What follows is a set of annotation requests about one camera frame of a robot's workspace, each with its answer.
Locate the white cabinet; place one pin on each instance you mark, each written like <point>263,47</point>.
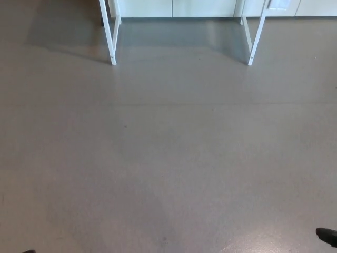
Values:
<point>200,8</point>

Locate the white desk with metal legs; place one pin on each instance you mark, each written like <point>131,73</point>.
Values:
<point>111,39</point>

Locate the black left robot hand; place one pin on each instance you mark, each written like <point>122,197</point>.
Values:
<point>30,251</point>

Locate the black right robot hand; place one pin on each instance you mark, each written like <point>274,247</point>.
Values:
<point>327,235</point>

